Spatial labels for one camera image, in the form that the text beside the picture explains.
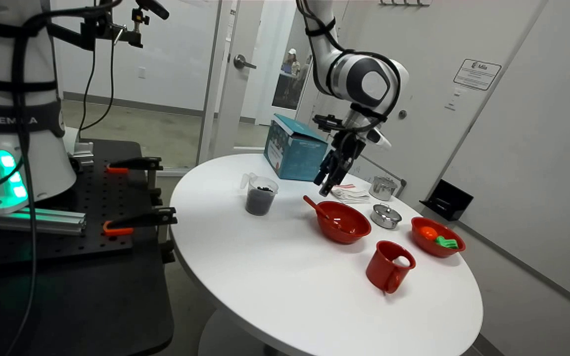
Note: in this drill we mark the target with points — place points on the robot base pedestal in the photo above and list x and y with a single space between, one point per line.
49 170

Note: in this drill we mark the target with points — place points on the clear cup with dark contents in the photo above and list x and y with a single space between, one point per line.
259 194

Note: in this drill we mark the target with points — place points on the black orange clamp upper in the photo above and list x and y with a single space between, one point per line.
124 166

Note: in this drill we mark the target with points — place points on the black orange clamp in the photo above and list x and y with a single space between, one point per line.
150 217
124 166

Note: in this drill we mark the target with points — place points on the black wall box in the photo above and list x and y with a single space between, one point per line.
447 200

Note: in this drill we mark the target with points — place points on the clear plastic container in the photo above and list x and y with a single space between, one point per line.
384 188

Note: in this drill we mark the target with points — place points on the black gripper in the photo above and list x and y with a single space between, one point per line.
344 148

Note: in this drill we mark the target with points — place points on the red bowl with toy food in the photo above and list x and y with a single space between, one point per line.
435 237

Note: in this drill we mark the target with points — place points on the red handled fork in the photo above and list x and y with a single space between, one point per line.
314 206

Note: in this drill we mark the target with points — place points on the white round table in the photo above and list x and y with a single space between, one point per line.
287 285

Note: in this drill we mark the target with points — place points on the door with handle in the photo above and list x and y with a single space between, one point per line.
229 67

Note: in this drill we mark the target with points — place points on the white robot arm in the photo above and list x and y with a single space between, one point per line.
370 83

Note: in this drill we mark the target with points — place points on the wall sign paper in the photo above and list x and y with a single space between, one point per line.
477 73

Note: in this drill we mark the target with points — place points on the teal toy kitchen box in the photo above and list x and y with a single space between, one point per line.
293 150

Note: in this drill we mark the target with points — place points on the small metal bowl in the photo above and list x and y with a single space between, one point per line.
384 215

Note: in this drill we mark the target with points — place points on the black mounting cart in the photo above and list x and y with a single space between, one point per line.
87 295

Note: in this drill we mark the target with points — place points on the red mug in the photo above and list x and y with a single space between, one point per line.
388 265

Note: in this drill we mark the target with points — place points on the black orange clamp lower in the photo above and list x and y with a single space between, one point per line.
150 217

